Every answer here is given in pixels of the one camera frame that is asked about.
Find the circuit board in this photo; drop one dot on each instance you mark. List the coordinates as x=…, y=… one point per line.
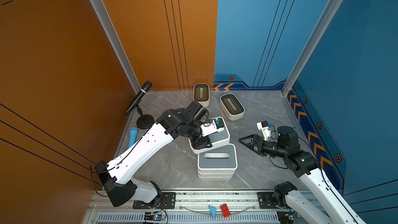
x=285, y=217
x=154, y=218

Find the red block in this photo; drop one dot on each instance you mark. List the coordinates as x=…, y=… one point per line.
x=225, y=210

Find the cream tissue box angled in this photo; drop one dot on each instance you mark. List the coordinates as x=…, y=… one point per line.
x=232, y=107

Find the blue microphone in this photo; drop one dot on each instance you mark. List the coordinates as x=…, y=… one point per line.
x=132, y=136

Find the grey lid tissue box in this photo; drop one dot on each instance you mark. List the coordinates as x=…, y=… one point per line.
x=216, y=173
x=220, y=159
x=217, y=139

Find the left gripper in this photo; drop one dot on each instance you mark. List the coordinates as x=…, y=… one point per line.
x=204, y=142

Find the blue triangle piece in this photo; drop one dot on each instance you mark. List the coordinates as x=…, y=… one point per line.
x=213, y=211

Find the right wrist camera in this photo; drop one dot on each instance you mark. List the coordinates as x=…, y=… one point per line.
x=268, y=130

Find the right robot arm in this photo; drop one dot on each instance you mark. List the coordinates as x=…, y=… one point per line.
x=284, y=143

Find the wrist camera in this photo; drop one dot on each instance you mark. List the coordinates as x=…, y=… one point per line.
x=268, y=130
x=212, y=126

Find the left circuit board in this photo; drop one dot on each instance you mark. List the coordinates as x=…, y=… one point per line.
x=154, y=218

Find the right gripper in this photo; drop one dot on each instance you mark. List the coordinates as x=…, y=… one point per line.
x=256, y=139

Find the right circuit board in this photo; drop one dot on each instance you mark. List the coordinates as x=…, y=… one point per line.
x=285, y=217

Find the cream tissue box rear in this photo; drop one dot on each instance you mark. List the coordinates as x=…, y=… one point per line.
x=201, y=94

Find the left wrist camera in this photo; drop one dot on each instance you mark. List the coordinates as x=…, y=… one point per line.
x=212, y=126

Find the black microphone on stand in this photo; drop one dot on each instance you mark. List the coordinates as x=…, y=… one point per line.
x=144, y=121

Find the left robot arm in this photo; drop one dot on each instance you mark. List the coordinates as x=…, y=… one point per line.
x=116, y=175

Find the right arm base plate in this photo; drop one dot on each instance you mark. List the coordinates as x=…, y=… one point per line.
x=266, y=200

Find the bamboo lid tissue box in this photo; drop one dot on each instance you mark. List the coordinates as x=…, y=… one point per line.
x=215, y=178

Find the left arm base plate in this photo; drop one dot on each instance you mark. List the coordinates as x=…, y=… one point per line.
x=165, y=200

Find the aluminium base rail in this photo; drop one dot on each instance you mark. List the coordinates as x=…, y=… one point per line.
x=191, y=207

